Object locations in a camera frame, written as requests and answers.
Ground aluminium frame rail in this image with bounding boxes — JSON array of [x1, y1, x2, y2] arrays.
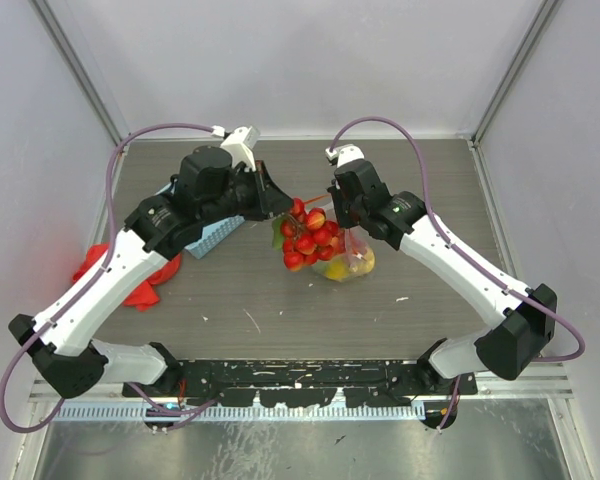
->
[[28, 363, 575, 403]]

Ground white slotted cable duct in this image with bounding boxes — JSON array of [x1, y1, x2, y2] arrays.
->
[[54, 401, 426, 422]]

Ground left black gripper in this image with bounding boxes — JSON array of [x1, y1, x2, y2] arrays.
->
[[200, 158, 292, 226]]

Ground yellow pear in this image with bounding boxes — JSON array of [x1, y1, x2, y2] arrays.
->
[[349, 248, 376, 277]]

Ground yellow mango slice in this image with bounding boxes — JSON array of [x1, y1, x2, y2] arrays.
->
[[323, 259, 350, 282]]

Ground light blue plastic basket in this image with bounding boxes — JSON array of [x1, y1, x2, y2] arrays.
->
[[154, 182, 246, 260]]

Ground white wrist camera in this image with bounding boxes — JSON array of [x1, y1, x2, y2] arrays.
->
[[211, 125, 260, 171], [325, 144, 365, 168]]

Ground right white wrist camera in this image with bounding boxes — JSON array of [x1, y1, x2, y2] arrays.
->
[[325, 144, 365, 168]]

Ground red crumpled cloth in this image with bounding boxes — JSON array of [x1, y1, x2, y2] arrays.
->
[[72, 243, 182, 312]]

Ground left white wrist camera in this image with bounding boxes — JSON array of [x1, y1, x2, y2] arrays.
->
[[211, 125, 260, 171]]

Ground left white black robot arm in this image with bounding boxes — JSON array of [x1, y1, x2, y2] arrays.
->
[[9, 146, 293, 399]]

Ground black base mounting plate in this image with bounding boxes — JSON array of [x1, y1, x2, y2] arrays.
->
[[141, 360, 454, 408]]

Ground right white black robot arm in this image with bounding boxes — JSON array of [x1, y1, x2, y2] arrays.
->
[[328, 157, 557, 394]]

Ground clear orange zip top bag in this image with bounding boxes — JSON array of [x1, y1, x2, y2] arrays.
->
[[302, 193, 377, 284]]

